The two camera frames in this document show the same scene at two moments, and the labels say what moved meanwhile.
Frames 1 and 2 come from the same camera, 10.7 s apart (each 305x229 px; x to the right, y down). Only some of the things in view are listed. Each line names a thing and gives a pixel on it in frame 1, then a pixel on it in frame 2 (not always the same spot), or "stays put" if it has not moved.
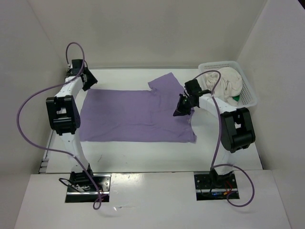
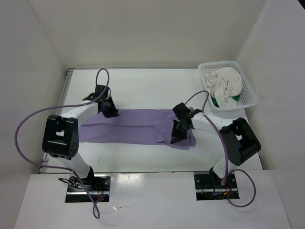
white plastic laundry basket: [248, 98] stays put
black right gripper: [180, 110] → [176, 137]
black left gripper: [93, 80] → [113, 112]
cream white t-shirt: [229, 85] stays put
